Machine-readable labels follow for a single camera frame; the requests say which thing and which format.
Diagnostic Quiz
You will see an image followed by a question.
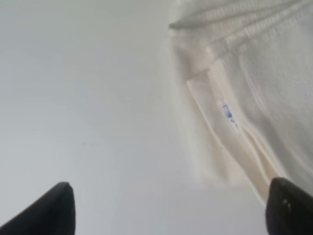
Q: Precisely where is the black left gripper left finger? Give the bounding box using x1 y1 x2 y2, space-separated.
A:
0 182 74 235

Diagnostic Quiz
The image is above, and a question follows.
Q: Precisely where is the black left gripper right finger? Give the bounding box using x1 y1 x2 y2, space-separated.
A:
265 178 313 235

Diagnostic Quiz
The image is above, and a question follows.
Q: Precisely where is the white towel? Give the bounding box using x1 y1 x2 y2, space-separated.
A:
168 0 313 202

